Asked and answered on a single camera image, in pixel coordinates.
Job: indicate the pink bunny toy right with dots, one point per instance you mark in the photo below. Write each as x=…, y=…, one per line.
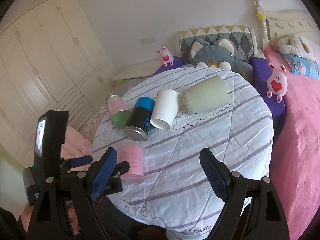
x=277, y=82

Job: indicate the pink plastic cup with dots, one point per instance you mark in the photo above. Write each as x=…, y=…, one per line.
x=134, y=155

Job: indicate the purple pillow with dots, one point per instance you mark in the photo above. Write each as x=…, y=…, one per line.
x=177, y=63
x=262, y=72

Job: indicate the cream bedside table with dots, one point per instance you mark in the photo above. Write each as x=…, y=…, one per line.
x=143, y=69

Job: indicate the white paper cup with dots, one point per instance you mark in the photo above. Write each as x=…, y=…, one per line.
x=165, y=109

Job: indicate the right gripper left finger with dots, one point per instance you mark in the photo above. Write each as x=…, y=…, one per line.
x=50, y=218

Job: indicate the left hand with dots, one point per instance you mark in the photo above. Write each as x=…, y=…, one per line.
x=28, y=210

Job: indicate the pink green labelled jar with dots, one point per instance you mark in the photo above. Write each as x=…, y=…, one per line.
x=118, y=110

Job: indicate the white plush toy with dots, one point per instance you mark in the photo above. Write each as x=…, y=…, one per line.
x=299, y=46

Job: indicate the grey cat plush pillow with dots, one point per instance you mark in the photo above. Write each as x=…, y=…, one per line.
x=222, y=54

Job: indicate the pink bunny toy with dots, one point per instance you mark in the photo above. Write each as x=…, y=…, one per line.
x=277, y=82
x=166, y=56

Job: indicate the purple pillow left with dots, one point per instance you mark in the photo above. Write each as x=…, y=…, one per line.
x=177, y=63

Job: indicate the diamond pattern quilted cushion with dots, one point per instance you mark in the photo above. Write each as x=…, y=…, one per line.
x=242, y=36

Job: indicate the wall switch plate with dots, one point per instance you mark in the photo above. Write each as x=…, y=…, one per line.
x=147, y=40

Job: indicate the pale green frosted cup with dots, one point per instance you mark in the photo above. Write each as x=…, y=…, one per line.
x=206, y=95

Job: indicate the grey floral pillow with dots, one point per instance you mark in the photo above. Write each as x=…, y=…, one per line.
x=125, y=85

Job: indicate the black blue can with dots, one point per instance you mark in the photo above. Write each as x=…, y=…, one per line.
x=138, y=124

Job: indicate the blue cartoon pillow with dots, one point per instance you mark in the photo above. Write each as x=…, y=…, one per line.
x=301, y=66

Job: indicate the cream wooden headboard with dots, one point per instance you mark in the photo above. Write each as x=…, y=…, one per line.
x=274, y=25

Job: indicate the pink bunny toy left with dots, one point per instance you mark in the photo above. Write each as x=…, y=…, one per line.
x=166, y=56

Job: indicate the purple pillow right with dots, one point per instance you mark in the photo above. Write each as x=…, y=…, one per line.
x=262, y=72

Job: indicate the heart pattern bed sheet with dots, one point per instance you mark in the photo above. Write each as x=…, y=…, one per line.
x=93, y=125

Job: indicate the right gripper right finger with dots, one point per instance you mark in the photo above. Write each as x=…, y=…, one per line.
x=252, y=208

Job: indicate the cream wardrobe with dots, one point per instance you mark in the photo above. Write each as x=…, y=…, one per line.
x=51, y=59

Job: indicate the folded pink blanket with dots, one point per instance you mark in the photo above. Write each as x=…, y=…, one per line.
x=75, y=145

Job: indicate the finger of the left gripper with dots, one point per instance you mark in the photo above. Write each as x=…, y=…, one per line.
x=75, y=162
x=120, y=169

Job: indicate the pink bed blanket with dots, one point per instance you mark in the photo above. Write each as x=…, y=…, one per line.
x=294, y=168

